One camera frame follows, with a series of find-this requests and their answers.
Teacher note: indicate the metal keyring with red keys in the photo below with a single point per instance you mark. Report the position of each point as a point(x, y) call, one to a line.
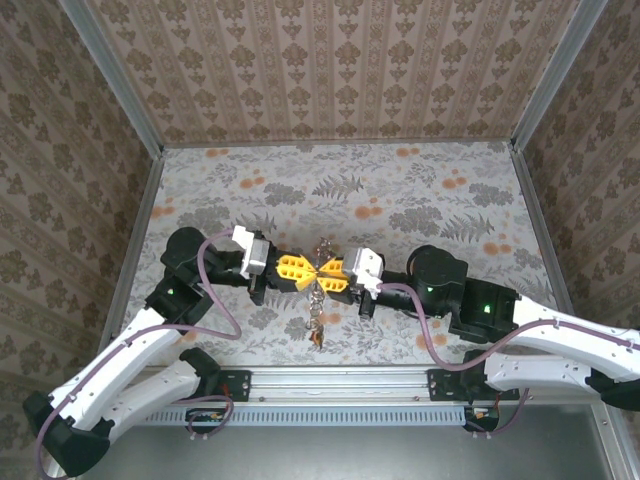
point(316, 337)

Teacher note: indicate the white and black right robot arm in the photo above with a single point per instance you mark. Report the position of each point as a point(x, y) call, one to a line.
point(565, 335)

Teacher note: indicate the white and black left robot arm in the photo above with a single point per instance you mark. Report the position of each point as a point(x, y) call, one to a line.
point(115, 355)

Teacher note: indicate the floral patterned table cover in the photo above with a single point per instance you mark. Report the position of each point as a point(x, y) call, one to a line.
point(300, 170)

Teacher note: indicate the grey metal sheet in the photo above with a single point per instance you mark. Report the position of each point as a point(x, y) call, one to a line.
point(340, 455)

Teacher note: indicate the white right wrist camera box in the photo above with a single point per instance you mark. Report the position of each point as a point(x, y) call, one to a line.
point(362, 265)

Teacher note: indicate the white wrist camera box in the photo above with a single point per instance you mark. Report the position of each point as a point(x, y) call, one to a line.
point(362, 265)
point(252, 252)

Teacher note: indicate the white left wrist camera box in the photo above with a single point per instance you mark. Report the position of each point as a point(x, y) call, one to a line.
point(252, 252)

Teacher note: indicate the aluminium table side rail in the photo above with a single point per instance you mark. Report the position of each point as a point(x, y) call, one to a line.
point(146, 192)
point(537, 215)

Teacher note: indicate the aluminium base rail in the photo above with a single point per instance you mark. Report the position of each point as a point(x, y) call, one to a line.
point(340, 382)

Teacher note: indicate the aluminium table back rail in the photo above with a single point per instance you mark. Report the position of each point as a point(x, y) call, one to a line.
point(340, 144)

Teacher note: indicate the aluminium frame post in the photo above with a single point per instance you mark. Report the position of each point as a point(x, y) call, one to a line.
point(556, 75)
point(117, 80)

